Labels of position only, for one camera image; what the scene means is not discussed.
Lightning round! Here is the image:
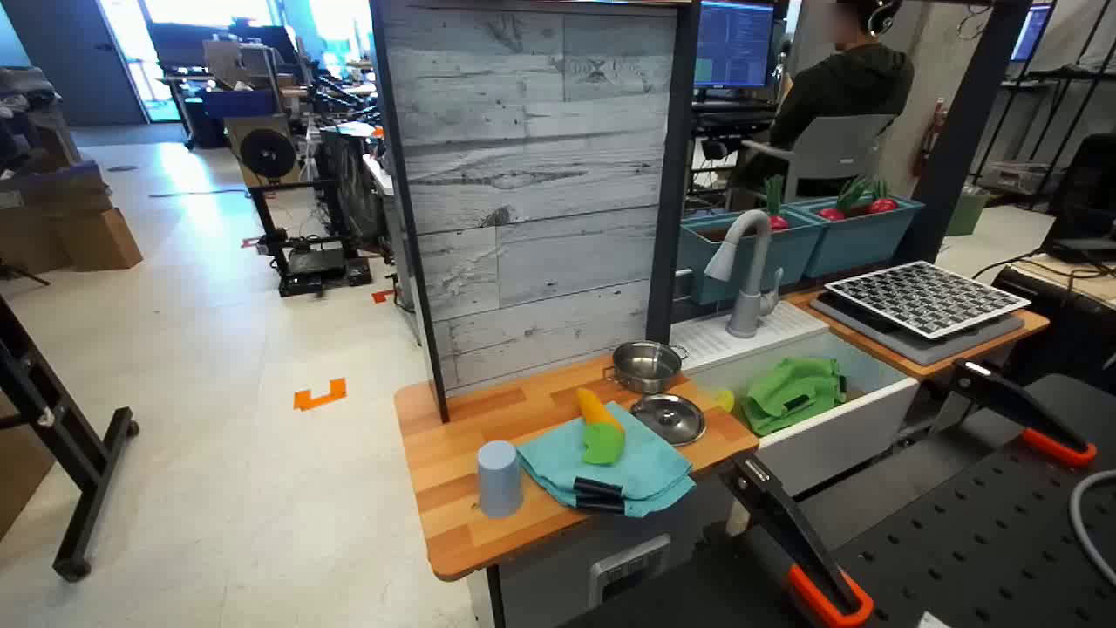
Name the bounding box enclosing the green cloth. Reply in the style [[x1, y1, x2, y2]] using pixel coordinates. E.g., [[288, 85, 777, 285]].
[[736, 354, 850, 440]]

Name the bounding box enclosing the teal cloth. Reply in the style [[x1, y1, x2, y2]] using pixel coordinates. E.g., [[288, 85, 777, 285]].
[[511, 403, 702, 520]]

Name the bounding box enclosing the grey office chair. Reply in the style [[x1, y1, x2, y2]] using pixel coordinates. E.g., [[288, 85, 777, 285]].
[[736, 113, 899, 203]]

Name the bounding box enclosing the cardboard box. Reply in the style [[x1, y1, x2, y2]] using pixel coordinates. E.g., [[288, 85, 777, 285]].
[[0, 162, 146, 277]]

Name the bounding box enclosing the black white checkered rack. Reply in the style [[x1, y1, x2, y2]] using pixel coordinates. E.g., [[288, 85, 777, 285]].
[[824, 259, 1035, 346]]

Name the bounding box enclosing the grey drying tray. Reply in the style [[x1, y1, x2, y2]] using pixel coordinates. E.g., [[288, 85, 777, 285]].
[[808, 289, 1024, 370]]

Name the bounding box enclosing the grey cylindrical cup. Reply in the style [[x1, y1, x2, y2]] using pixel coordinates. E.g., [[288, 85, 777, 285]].
[[474, 437, 527, 520]]

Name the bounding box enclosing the green toy vegetable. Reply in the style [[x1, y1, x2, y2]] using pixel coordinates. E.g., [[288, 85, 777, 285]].
[[835, 170, 894, 219]]

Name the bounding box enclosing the teal plastic bin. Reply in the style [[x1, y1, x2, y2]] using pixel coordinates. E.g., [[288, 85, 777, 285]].
[[677, 205, 829, 312], [787, 192, 928, 285]]

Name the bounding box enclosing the seated person in dark hoodie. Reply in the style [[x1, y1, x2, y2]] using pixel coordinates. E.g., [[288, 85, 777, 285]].
[[759, 0, 917, 188]]

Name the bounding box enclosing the black office chair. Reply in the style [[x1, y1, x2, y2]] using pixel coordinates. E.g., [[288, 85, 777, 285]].
[[1038, 131, 1116, 264]]

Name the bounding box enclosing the small steel pot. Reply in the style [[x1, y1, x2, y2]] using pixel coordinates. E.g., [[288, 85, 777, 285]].
[[604, 340, 687, 398]]

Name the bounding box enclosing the grey toy faucet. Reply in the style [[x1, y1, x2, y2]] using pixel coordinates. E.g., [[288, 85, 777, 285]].
[[702, 205, 783, 341]]

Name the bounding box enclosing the small blue screen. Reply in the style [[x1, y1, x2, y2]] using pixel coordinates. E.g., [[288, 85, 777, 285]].
[[1009, 0, 1059, 68]]

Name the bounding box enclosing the computer monitor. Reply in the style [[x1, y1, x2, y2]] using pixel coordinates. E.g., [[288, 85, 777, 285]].
[[693, 0, 777, 97]]

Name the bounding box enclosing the black perforated board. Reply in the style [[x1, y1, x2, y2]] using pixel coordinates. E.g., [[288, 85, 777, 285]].
[[556, 370, 1116, 628]]

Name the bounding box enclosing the white cable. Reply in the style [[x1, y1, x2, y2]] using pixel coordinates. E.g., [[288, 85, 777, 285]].
[[1066, 469, 1116, 555]]

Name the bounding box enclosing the white toy sink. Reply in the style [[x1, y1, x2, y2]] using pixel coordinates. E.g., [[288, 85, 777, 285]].
[[670, 296, 923, 501]]

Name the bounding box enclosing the black clamp with orange handle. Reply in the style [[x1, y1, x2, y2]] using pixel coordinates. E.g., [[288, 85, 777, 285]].
[[928, 361, 1102, 474], [716, 451, 880, 628]]

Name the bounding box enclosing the round steel pot lid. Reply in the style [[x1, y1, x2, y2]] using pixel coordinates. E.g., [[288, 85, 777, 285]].
[[627, 391, 709, 447]]

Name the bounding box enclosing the black equipment cart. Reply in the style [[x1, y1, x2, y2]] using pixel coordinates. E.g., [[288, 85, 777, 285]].
[[223, 109, 375, 299]]

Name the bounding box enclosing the grey stone pattern panel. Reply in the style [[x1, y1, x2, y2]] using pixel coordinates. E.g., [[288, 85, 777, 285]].
[[380, 0, 685, 398]]

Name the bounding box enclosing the grey cabinet under counter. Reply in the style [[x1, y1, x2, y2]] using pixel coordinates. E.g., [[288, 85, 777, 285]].
[[485, 481, 745, 628]]

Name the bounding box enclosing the slanted black frame post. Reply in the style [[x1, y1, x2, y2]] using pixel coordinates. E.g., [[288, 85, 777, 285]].
[[894, 0, 1035, 264]]

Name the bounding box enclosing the black metal stand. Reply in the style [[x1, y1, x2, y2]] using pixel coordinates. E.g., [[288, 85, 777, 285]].
[[0, 292, 144, 585]]

